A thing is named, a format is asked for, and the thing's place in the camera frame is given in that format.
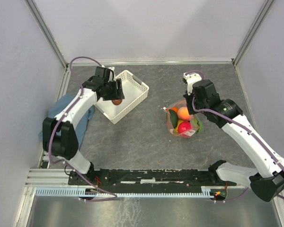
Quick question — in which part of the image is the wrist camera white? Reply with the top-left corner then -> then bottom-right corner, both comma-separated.
183,70 -> 205,95
101,65 -> 115,76

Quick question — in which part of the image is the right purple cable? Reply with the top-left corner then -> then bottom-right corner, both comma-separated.
184,70 -> 284,204

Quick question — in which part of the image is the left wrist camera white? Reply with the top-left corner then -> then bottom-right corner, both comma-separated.
101,65 -> 115,76

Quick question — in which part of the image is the orange fruit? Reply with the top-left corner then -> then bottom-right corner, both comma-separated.
171,107 -> 179,113

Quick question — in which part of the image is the blue cloth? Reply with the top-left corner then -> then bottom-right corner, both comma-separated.
46,94 -> 95,149

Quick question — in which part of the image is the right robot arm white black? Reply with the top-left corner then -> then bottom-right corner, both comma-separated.
182,76 -> 284,202

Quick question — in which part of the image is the brown kiwi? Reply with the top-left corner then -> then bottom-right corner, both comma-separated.
112,99 -> 123,106

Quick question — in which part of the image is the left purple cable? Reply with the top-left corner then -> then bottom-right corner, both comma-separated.
47,56 -> 119,203

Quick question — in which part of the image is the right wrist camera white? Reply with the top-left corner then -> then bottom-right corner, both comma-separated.
183,70 -> 205,95

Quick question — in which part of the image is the yellow lemon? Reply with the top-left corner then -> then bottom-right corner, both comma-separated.
175,120 -> 184,131

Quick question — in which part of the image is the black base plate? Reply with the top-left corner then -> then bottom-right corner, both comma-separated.
68,169 -> 237,194

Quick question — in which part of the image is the dark green avocado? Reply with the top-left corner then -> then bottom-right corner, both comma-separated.
169,109 -> 178,129

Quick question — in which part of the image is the clear zip top bag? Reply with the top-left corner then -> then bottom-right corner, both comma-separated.
163,100 -> 196,138

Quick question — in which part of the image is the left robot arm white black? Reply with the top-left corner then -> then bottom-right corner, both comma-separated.
42,66 -> 124,184

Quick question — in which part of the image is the purple cable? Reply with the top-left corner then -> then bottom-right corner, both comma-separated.
47,56 -> 119,203
184,70 -> 284,204

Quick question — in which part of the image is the light blue cable duct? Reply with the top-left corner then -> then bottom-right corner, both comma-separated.
35,185 -> 228,199

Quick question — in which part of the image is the green mini watermelon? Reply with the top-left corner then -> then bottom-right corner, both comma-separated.
192,116 -> 204,134

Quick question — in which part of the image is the pink yellow peach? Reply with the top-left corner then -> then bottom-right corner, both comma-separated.
177,106 -> 191,121

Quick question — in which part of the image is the white perforated plastic basket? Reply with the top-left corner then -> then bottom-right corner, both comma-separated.
95,70 -> 149,124

